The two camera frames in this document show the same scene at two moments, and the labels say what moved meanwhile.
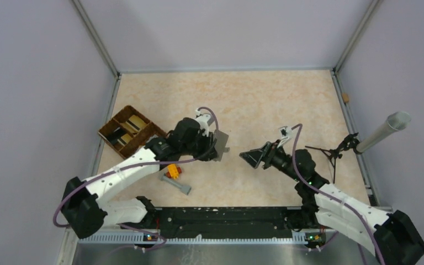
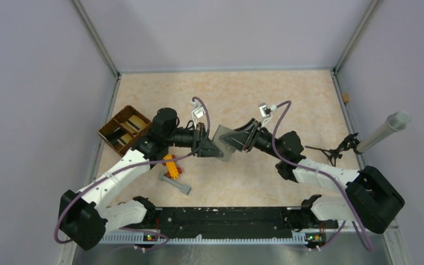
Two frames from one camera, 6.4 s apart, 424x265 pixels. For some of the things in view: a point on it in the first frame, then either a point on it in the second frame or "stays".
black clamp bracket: (350, 142) stays
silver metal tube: (396, 121) stays
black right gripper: (255, 157) to (244, 138)
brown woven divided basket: (128, 132) stays
